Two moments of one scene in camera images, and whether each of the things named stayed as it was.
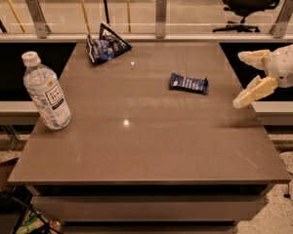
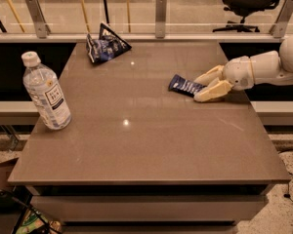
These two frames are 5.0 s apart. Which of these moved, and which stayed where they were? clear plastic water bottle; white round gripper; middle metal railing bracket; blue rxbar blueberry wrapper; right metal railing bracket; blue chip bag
Moved: white round gripper; blue rxbar blueberry wrapper
Stayed: blue chip bag; right metal railing bracket; clear plastic water bottle; middle metal railing bracket
